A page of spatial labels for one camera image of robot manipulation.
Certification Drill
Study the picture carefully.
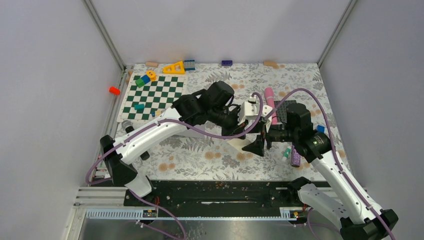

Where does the green white glue stick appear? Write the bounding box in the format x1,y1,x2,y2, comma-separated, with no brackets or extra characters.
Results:
282,147,291,162

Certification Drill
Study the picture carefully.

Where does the left wooden cylinder peg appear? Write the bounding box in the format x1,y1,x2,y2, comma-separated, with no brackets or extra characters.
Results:
145,61,159,68

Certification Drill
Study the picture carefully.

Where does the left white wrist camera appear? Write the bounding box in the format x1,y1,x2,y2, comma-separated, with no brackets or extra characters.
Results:
238,96,265,125

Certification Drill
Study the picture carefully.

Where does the dark grey lego baseplate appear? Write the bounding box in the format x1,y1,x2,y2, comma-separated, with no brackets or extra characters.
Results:
275,100,297,123

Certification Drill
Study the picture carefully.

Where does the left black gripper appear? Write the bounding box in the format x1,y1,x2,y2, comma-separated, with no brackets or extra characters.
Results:
209,106,249,140

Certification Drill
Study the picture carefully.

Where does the yellow triangle toy block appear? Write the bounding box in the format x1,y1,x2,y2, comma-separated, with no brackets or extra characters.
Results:
162,61,185,75

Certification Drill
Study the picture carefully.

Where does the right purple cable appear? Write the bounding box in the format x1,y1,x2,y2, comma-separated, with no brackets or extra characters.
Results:
264,87,397,240

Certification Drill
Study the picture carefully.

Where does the green white chessboard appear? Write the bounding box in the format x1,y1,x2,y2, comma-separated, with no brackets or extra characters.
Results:
116,74,188,123

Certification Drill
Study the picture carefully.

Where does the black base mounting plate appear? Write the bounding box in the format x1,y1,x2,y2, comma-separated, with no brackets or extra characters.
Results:
123,180,309,218

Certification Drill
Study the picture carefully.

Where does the blue cube block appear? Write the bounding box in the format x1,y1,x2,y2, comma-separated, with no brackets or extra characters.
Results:
140,74,151,85

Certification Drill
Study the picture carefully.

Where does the wooden cylinder peg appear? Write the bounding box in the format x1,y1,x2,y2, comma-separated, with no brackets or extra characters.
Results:
263,61,279,69
145,61,159,68

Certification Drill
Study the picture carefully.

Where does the black grey microphone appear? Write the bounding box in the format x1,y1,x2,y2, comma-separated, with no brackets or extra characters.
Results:
121,120,151,161

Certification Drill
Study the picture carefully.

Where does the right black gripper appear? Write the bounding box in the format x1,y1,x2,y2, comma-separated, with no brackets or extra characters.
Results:
242,119,298,157

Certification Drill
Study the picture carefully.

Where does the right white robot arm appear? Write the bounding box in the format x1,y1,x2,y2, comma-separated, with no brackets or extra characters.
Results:
242,103,399,240

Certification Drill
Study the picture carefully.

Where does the colourful lego brick stack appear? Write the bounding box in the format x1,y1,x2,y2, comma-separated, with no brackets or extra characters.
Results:
316,124,326,133

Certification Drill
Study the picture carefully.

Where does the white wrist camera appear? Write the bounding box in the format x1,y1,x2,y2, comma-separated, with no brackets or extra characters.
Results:
259,104,273,132
238,96,265,125

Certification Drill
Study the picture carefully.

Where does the teal small block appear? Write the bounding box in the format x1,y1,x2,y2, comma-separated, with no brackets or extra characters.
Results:
134,104,145,111

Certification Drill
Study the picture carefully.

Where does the purple glitter microphone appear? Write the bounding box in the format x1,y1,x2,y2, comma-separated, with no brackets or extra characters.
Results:
290,145,302,168

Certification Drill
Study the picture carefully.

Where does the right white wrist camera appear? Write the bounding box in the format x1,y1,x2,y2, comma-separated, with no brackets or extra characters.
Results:
259,104,273,132

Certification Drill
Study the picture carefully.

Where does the right wooden cylinder peg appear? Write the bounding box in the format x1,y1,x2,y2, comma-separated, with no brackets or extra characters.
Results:
263,61,279,69

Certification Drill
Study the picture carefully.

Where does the floral patterned table mat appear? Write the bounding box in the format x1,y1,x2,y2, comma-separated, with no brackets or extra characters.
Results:
133,63,347,181

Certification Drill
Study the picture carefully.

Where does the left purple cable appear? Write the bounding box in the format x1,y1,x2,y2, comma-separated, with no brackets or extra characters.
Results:
85,92,265,240

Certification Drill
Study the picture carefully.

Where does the orange ring toy block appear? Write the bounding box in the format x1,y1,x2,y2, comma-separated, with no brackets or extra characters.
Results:
146,70,157,82

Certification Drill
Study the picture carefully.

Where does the dark blue lego brick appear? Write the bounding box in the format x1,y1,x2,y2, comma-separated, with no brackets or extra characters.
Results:
221,60,233,66

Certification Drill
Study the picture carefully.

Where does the pink marker pen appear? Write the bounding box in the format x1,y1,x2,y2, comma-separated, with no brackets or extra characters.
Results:
264,87,278,125

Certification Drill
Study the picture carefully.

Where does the white slotted cable duct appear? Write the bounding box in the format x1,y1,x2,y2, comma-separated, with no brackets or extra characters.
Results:
85,207,299,222

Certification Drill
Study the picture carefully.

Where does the purple cable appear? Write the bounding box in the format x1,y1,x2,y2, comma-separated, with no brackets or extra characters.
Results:
264,87,397,240
85,92,265,240

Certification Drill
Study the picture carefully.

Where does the red cylinder block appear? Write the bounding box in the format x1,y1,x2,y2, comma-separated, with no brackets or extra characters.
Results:
108,86,121,96

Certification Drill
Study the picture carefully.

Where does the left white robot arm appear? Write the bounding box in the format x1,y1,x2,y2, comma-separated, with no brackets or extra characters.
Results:
100,81,264,206

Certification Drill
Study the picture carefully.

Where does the green cube block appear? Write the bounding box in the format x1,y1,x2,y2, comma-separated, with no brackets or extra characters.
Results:
135,78,145,88

